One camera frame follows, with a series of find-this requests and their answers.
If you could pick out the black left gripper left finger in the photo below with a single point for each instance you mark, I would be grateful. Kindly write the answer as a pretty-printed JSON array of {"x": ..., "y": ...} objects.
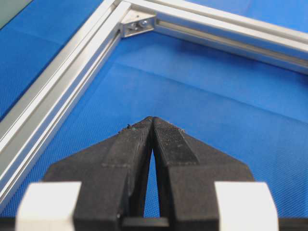
[{"x": 113, "y": 176}]

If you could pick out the blue table cloth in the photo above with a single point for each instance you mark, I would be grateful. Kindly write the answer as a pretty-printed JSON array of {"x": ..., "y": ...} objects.
[{"x": 250, "y": 110}]

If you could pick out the silver aluminium extrusion frame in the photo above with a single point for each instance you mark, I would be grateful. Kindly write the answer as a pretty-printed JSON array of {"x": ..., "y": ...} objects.
[{"x": 29, "y": 126}]

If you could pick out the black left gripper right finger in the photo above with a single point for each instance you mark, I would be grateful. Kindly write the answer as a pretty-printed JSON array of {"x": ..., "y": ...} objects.
[{"x": 186, "y": 169}]

